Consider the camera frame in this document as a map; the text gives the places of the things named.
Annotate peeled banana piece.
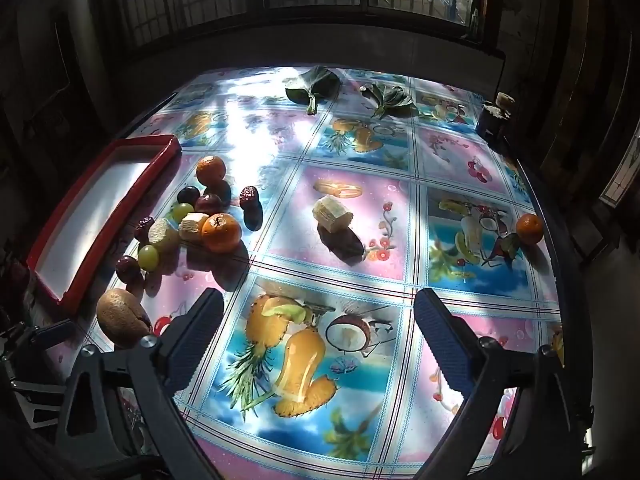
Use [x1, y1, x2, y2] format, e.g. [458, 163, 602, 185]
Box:
[178, 213, 211, 242]
[312, 196, 354, 233]

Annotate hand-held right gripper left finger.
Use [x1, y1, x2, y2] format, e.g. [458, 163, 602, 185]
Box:
[55, 288, 225, 480]

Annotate green leaf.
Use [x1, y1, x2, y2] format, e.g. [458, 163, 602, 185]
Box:
[367, 83, 417, 121]
[285, 65, 341, 116]

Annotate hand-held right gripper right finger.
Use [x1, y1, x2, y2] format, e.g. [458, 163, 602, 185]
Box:
[413, 288, 594, 480]

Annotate orange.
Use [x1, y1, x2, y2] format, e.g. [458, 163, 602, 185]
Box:
[515, 213, 544, 246]
[200, 213, 243, 254]
[195, 155, 227, 186]

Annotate red plum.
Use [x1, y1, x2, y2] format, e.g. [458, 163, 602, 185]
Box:
[194, 193, 224, 216]

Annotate red rimmed white tray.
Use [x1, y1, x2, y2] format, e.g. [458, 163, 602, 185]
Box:
[26, 134, 182, 309]

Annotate dark container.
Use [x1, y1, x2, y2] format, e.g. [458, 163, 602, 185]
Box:
[475, 92, 516, 144]

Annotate fruit print tablecloth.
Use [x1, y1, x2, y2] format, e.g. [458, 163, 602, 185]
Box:
[30, 65, 566, 480]

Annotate brown kiwi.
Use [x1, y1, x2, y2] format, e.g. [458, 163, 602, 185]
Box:
[96, 288, 153, 349]

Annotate glass panel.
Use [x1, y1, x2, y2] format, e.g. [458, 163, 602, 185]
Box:
[597, 127, 640, 207]

